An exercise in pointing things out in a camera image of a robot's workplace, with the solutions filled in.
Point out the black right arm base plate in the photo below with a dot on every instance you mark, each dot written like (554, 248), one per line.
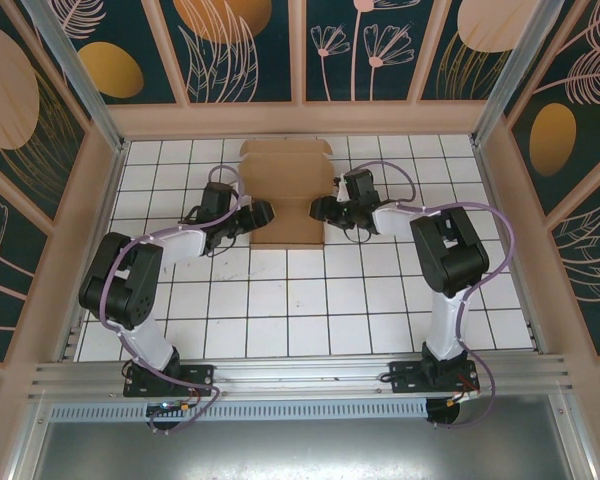
(405, 377)

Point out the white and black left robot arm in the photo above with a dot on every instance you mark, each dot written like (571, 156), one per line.
(145, 345)

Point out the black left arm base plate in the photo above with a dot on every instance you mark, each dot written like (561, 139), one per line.
(200, 377)

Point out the brown cardboard paper box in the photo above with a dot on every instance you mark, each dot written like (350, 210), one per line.
(285, 175)

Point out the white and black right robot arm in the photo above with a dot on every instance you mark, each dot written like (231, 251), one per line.
(447, 320)

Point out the aluminium corner post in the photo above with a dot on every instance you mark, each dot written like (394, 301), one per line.
(510, 75)
(87, 85)

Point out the aluminium mounting rail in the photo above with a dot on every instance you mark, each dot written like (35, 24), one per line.
(300, 372)

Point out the grey metal panel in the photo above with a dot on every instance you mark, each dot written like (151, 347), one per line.
(300, 450)

